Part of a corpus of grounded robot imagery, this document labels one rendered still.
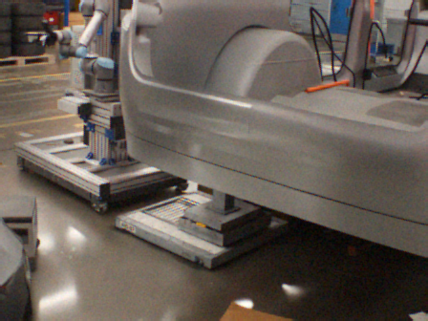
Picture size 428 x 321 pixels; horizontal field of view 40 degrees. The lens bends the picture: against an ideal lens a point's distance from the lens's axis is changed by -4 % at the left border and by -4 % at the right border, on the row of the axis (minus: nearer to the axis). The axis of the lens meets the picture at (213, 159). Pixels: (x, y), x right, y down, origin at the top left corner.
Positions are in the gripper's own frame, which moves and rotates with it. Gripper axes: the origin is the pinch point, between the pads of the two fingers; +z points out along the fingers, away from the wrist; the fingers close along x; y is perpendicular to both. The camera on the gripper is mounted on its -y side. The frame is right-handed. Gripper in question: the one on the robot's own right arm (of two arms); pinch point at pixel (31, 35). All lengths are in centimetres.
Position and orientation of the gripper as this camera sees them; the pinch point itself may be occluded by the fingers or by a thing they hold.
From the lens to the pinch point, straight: 389.5
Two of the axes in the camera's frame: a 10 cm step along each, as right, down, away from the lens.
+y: -1.6, 9.2, 3.6
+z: -5.0, 2.4, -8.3
